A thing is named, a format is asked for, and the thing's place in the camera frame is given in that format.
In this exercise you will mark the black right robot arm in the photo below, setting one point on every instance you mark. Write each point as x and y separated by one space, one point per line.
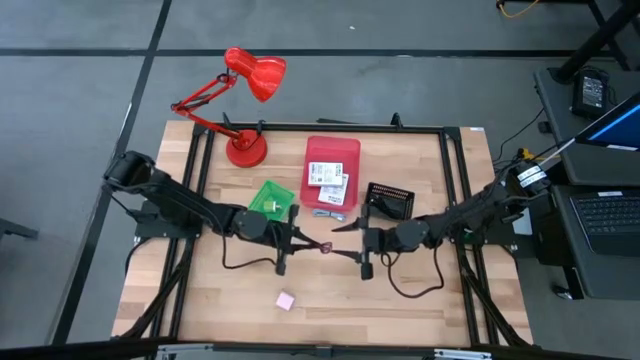
475 210

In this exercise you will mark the laptop computer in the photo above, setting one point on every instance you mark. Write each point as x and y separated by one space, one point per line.
575 150

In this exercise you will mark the pink wall charger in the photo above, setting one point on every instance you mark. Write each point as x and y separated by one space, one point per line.
285 301

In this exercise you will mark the black floor stand foot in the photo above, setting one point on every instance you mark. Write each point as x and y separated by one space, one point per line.
17 230

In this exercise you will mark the white card reader box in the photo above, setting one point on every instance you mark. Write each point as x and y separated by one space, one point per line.
336 195
325 174

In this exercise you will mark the black table frame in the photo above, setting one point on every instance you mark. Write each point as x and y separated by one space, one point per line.
350 127

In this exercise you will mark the computer monitor blue screen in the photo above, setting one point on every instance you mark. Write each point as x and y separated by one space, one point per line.
617 127

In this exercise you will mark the black plastic basket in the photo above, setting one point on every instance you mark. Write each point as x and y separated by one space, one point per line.
400 190

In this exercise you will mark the small green white adapter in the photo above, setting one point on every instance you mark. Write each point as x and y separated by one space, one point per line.
272 206

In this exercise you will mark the black desk leg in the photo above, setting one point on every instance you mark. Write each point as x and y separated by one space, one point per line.
600 37

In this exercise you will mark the red desk lamp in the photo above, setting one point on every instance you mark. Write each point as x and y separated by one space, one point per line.
260 75

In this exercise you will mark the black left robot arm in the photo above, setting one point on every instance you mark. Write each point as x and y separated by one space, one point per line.
175 197

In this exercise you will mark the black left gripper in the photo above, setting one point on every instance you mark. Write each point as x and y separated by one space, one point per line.
282 235

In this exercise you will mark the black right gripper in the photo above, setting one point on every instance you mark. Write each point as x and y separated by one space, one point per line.
380 239

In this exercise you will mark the black laptop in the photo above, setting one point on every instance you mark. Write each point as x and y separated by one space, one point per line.
607 220

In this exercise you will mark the red plastic bin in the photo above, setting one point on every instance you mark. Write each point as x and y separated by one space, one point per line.
332 150

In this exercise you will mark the black power adapter brick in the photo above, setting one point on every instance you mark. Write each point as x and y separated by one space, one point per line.
591 92

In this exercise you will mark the green plastic basket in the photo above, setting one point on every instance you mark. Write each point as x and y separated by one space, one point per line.
262 197

